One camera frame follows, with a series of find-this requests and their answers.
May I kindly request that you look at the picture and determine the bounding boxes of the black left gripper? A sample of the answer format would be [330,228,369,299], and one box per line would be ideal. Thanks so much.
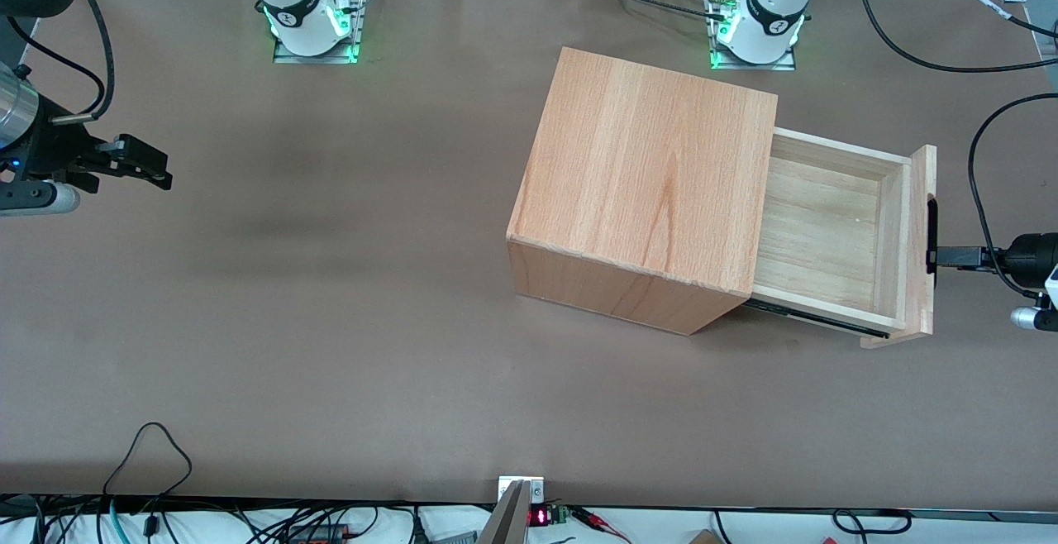
[927,232,1058,289]

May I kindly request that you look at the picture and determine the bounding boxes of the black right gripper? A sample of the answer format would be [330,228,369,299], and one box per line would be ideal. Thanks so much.
[0,118,173,192]

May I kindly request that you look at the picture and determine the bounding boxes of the wooden drawer with black handle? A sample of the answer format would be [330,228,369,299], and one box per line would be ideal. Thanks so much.
[746,126,939,351]

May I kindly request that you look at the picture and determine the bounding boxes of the metal base plate right arm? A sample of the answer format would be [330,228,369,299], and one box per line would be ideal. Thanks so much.
[273,0,366,64]

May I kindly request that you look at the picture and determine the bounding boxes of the metal base plate left arm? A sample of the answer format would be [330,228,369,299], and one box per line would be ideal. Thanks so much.
[707,0,798,72]

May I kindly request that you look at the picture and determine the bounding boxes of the light wooden cabinet box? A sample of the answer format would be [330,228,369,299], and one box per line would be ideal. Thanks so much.
[506,46,779,336]

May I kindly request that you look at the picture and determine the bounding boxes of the red black electronic device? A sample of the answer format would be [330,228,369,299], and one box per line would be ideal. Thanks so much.
[285,523,352,544]

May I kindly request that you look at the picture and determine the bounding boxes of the red clip leads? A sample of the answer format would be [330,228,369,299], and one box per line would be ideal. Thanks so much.
[570,507,633,543]

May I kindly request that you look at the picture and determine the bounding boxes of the wooden bar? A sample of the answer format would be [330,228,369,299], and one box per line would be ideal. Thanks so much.
[477,480,530,544]

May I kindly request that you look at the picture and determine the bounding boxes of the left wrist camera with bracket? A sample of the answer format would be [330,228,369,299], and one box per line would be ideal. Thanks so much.
[1010,304,1058,332]

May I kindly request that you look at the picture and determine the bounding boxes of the right wrist camera grey cylinder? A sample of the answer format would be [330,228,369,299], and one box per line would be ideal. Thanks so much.
[0,183,81,216]

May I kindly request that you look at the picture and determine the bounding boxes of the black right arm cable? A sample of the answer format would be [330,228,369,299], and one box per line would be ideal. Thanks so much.
[7,0,117,125]

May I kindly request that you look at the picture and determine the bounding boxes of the black looped cable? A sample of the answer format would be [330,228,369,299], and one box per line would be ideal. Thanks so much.
[103,422,193,499]

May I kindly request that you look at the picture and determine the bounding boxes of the black cable loop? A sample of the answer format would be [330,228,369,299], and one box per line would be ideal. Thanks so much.
[831,509,914,537]

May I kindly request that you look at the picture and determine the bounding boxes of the small metal bracket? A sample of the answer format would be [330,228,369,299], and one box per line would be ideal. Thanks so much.
[498,476,546,505]

